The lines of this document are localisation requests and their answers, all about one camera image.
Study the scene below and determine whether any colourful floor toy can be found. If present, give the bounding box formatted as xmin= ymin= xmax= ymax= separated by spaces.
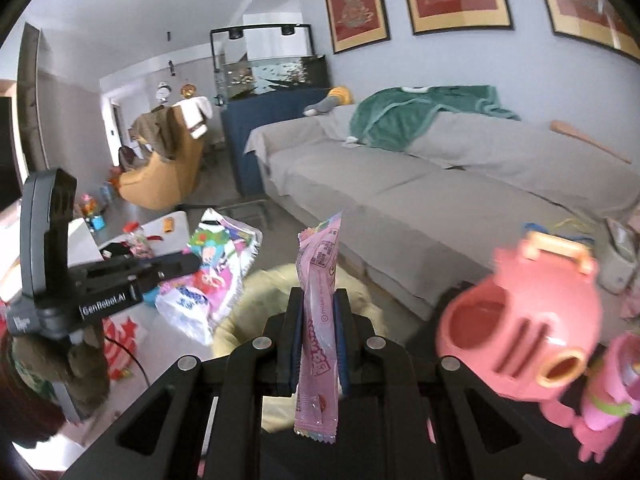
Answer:
xmin=75 ymin=192 xmax=108 ymax=233

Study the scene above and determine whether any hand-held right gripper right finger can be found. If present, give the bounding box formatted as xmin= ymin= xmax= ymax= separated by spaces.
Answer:
xmin=335 ymin=288 xmax=561 ymax=480

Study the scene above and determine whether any yellow chair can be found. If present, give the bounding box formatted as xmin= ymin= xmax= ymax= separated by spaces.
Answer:
xmin=117 ymin=102 xmax=206 ymax=211

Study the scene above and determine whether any bin with yellow bag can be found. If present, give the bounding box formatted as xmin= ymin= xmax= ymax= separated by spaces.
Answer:
xmin=211 ymin=264 xmax=388 ymax=433

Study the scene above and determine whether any green blanket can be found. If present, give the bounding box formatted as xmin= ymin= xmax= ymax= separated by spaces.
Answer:
xmin=348 ymin=85 xmax=521 ymax=152

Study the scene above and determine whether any black tablecloth with pink hearts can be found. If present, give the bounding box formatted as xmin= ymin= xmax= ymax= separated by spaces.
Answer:
xmin=200 ymin=280 xmax=640 ymax=480

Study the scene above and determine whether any long pink sweet wrapper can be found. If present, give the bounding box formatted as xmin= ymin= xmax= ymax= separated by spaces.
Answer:
xmin=292 ymin=211 xmax=343 ymax=445

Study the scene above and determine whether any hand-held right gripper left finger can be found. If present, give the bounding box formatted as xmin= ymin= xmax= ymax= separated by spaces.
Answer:
xmin=65 ymin=287 xmax=304 ymax=480

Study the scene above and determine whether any pink toy bucket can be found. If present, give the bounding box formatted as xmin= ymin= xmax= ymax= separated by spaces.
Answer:
xmin=542 ymin=330 xmax=640 ymax=463

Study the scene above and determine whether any white coffee table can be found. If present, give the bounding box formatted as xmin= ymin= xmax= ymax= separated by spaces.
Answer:
xmin=65 ymin=210 xmax=226 ymax=361

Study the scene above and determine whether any white towel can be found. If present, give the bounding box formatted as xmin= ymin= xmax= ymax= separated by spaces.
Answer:
xmin=172 ymin=95 xmax=213 ymax=140

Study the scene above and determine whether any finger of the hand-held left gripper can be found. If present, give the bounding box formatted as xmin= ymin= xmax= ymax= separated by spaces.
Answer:
xmin=142 ymin=274 xmax=174 ymax=306
xmin=75 ymin=252 xmax=201 ymax=287

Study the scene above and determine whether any person's left forearm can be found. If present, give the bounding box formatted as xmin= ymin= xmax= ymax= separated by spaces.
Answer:
xmin=0 ymin=360 xmax=76 ymax=453

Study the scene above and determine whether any grey yellow stuffed toy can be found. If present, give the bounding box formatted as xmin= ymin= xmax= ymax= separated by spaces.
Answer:
xmin=303 ymin=86 xmax=355 ymax=118

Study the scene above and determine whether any red framed figure picture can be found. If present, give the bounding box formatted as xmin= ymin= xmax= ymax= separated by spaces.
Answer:
xmin=319 ymin=0 xmax=391 ymax=55

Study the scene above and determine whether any colourful cartoon snack bag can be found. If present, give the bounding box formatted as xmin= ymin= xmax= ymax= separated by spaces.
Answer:
xmin=155 ymin=207 xmax=263 ymax=347

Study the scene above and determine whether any brown clothing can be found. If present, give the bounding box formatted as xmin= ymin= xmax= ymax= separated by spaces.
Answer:
xmin=131 ymin=107 xmax=176 ymax=161

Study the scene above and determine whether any pink toy helmet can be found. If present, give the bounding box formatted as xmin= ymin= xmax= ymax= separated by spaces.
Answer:
xmin=435 ymin=227 xmax=603 ymax=401

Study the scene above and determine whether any blue cabinet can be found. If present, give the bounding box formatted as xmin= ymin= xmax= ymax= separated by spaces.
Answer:
xmin=221 ymin=87 xmax=331 ymax=198

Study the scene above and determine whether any red framed dragon picture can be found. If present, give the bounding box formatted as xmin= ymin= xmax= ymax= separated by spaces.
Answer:
xmin=530 ymin=0 xmax=640 ymax=63

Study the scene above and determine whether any clear candy jar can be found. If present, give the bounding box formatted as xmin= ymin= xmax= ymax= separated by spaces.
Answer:
xmin=122 ymin=222 xmax=156 ymax=261

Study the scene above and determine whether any grey sofa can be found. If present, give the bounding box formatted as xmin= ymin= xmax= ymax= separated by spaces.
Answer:
xmin=243 ymin=102 xmax=640 ymax=321

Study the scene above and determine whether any fish tank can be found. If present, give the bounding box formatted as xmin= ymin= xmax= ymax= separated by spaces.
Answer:
xmin=210 ymin=24 xmax=332 ymax=106

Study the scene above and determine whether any person's left hand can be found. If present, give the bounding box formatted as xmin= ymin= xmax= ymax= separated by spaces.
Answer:
xmin=9 ymin=329 xmax=112 ymax=417

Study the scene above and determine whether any black cable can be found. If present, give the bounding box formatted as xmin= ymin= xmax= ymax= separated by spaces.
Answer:
xmin=102 ymin=332 xmax=151 ymax=388

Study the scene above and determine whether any wooden paddle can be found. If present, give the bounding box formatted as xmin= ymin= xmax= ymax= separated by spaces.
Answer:
xmin=550 ymin=120 xmax=632 ymax=165

